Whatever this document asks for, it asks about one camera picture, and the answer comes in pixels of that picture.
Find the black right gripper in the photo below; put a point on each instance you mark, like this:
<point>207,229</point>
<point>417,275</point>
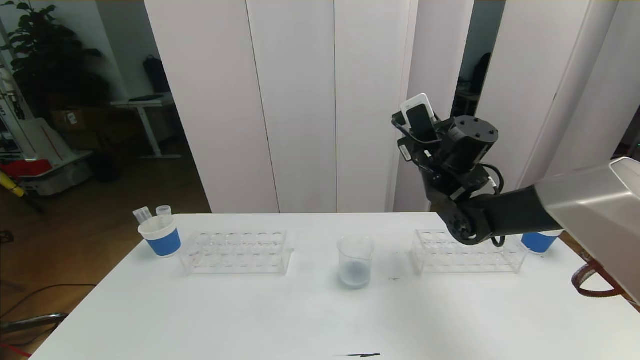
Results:
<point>404,150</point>

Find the test tube with red pigment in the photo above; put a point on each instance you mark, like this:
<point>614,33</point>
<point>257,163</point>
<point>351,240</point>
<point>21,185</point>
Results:
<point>163,211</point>

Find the test tube with blue pigment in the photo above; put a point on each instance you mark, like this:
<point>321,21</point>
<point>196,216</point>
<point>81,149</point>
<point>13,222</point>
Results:
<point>141,215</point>

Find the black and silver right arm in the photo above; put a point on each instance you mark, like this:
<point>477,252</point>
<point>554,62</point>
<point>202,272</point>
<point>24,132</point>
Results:
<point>575,210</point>

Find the clear acrylic test tube rack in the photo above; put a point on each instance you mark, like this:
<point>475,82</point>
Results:
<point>440,262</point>
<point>240,266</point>

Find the clear plastic beaker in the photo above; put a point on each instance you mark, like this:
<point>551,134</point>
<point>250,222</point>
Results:
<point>355,275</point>

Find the blue and white paper cup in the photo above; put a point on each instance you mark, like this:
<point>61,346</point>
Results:
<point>164,244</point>
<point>537,242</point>

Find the black backpack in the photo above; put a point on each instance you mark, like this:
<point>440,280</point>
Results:
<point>157,75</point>

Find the brown cardboard box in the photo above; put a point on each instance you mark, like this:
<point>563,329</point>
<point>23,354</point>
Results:
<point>75,119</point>

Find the white machine with red line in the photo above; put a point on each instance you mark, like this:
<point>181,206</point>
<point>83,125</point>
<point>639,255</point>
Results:
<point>60,176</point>

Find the dark green potted plant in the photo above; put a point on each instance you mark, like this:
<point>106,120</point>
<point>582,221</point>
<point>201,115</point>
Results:
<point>50,60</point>

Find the yellow tool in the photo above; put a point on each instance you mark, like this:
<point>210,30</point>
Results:
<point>12,185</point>

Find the white robot column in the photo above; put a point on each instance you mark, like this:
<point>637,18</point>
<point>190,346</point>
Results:
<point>10,110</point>

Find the grey metal chair leg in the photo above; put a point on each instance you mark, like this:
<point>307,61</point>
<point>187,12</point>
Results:
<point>35,322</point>

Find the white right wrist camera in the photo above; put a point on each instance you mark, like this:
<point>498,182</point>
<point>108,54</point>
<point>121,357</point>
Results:
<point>414,102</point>

